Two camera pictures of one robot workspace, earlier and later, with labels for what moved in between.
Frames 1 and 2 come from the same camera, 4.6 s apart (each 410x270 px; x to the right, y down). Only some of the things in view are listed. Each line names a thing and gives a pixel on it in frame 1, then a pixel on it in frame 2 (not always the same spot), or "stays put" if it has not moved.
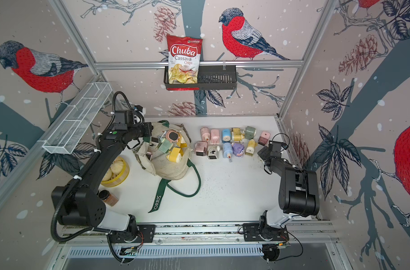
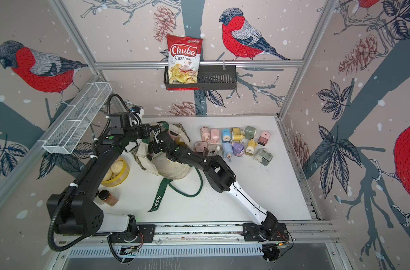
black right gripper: [263, 152] → [153, 147]
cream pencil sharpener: [213, 151] stays put
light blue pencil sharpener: [227, 151] stays put
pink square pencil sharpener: [263, 138] stays put
